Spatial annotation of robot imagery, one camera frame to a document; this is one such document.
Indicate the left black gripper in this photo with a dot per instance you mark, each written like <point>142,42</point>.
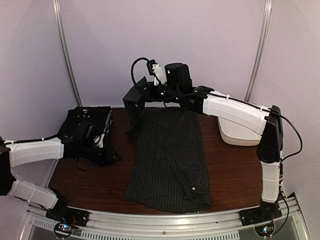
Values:
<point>107,157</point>

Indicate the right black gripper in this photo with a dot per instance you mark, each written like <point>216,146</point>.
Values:
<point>150,94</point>

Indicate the black pinstriped long sleeve shirt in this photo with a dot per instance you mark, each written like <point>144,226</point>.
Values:
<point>170,171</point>

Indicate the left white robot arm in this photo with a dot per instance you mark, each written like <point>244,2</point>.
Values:
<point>20,152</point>

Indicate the stack of folded shirts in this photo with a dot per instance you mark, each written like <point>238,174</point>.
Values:
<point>87,117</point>

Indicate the white plastic tub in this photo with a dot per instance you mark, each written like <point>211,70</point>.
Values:
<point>237,135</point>

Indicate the left circuit board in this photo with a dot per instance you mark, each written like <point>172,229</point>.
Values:
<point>62,230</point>

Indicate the circuit board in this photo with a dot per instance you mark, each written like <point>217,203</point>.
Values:
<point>62,230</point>
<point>265,230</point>

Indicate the right circuit board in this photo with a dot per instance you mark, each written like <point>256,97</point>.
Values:
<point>265,230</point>

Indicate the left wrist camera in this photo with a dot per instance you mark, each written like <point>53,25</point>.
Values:
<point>99,140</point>

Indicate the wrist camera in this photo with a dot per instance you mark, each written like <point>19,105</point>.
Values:
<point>99,140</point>
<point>157,71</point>

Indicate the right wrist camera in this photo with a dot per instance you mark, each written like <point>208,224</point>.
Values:
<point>157,71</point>

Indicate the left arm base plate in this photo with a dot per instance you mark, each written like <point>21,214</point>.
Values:
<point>68,215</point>

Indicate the right aluminium post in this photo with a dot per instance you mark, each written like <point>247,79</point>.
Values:
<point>264,31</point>

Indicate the aluminium post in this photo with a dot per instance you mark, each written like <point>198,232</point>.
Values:
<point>65,52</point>
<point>264,31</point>

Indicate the aluminium front rail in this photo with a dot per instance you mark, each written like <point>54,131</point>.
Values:
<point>221,225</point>

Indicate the left aluminium post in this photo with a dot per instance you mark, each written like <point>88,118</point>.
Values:
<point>65,52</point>

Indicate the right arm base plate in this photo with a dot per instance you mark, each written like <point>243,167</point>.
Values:
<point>258,215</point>

